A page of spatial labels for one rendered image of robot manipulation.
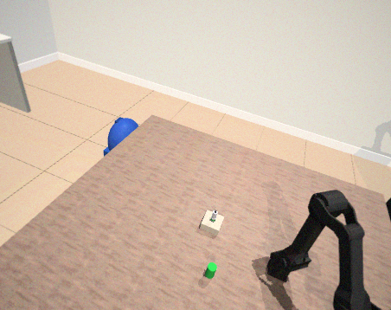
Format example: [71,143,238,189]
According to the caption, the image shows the green cylinder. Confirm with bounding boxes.
[205,262,217,279]

